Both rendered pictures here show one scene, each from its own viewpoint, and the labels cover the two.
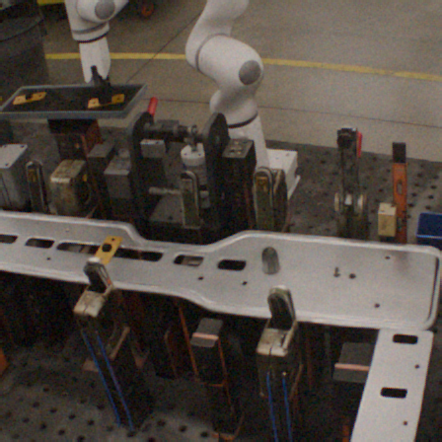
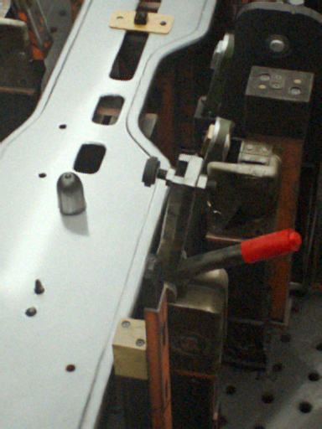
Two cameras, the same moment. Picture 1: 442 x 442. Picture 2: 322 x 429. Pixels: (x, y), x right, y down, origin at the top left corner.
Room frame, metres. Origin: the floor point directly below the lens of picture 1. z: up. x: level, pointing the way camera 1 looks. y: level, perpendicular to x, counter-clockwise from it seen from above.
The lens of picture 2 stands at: (1.04, -0.90, 1.88)
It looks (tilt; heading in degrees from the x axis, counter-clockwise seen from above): 48 degrees down; 81
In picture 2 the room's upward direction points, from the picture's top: 3 degrees counter-clockwise
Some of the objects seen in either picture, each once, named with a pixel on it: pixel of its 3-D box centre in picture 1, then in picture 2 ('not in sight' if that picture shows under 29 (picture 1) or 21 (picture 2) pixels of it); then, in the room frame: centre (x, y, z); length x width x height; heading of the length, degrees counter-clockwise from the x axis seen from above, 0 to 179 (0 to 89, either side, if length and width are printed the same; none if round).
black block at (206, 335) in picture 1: (219, 385); not in sight; (0.95, 0.05, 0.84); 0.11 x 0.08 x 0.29; 156
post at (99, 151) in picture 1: (118, 220); not in sight; (1.45, 0.22, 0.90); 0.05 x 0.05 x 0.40; 66
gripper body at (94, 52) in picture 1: (95, 52); not in sight; (1.56, 0.20, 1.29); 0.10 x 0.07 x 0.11; 174
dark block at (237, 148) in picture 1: (250, 229); (271, 210); (1.32, -0.07, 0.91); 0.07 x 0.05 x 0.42; 156
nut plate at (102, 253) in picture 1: (107, 248); (141, 18); (1.22, 0.23, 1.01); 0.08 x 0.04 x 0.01; 156
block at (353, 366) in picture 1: (354, 409); not in sight; (0.82, -0.19, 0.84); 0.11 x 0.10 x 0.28; 156
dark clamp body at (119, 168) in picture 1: (140, 231); not in sight; (1.41, 0.17, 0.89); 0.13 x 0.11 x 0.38; 156
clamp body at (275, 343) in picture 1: (282, 399); not in sight; (0.86, -0.06, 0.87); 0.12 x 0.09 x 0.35; 156
